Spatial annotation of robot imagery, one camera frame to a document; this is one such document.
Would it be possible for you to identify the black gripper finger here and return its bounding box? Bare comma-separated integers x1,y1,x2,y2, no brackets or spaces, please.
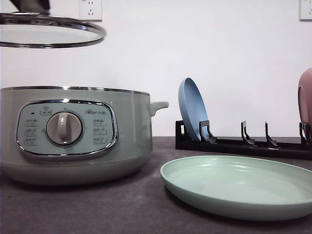
10,0,50,14

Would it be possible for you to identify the glass steamer lid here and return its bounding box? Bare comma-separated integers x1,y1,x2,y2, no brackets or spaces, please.
0,12,106,48

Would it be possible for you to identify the green plate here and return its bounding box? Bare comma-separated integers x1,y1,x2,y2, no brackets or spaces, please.
160,156,312,221

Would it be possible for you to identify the green electric steamer pot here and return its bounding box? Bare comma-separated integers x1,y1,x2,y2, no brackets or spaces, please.
0,86,169,186

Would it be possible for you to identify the blue plate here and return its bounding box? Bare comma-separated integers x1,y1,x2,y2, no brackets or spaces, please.
178,78,209,141

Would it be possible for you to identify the black plate rack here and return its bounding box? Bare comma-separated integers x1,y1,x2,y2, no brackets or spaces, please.
175,120,312,160

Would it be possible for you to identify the pink plate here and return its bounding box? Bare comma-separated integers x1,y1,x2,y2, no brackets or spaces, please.
298,67,312,138

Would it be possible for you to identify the white wall socket left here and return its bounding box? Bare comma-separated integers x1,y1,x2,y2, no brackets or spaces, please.
79,0,103,21

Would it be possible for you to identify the white wall socket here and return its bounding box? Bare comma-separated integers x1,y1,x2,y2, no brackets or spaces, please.
79,0,103,21
299,0,312,21

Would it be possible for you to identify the white wall socket right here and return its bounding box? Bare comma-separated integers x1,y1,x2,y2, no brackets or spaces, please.
299,0,312,21

